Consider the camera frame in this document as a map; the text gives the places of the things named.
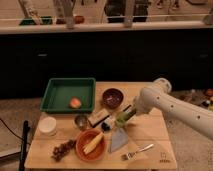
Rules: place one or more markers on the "black round small object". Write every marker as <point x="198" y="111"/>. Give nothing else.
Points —
<point x="105" y="127"/>

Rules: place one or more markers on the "green plastic tray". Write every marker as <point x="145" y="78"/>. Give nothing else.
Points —
<point x="60" y="91"/>

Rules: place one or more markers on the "yellow corn cob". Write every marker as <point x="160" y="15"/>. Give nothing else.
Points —
<point x="93" y="143"/>

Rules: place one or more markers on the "light green cup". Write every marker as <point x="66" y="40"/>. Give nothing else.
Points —
<point x="118" y="121"/>

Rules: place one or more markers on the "dark purple bowl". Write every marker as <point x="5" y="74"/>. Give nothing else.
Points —
<point x="112" y="98"/>

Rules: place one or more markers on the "black stand post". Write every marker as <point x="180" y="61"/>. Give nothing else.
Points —
<point x="23" y="152"/>

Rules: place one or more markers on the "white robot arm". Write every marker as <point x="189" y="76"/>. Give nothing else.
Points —
<point x="157" y="95"/>

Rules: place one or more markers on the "small metal cup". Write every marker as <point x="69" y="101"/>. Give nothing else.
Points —
<point x="81" y="122"/>

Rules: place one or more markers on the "bunch of dark grapes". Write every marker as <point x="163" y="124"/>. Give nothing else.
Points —
<point x="62" y="150"/>

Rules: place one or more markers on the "black marker pen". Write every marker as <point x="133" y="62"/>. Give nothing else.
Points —
<point x="111" y="118"/>

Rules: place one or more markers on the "orange peach fruit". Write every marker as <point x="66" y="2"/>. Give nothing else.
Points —
<point x="75" y="103"/>

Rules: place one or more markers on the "wooden block brush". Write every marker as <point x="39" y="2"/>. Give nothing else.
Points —
<point x="95" y="118"/>

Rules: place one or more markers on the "grey blue cloth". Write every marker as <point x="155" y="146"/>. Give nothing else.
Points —
<point x="119" y="138"/>

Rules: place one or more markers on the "orange clay bowl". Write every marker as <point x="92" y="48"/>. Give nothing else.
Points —
<point x="83" y="139"/>

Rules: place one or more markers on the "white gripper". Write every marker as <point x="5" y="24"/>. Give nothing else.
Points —
<point x="128" y="114"/>

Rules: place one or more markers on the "white paper cup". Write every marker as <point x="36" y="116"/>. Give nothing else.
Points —
<point x="48" y="126"/>

